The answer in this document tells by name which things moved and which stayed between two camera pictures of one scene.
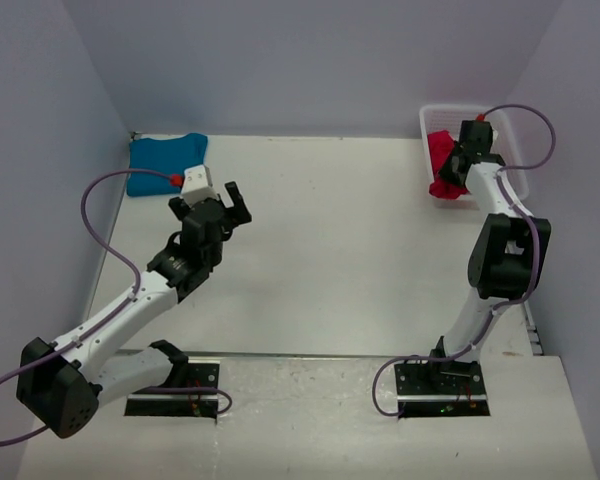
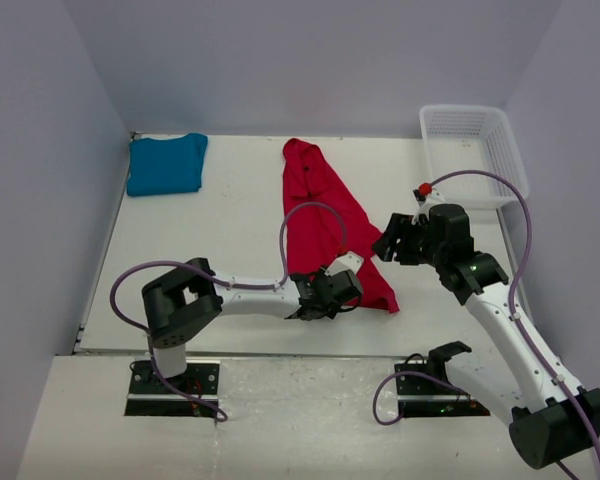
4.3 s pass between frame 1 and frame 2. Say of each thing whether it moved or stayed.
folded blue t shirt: stayed
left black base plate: stayed
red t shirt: moved
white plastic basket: stayed
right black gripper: moved
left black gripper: moved
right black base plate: stayed
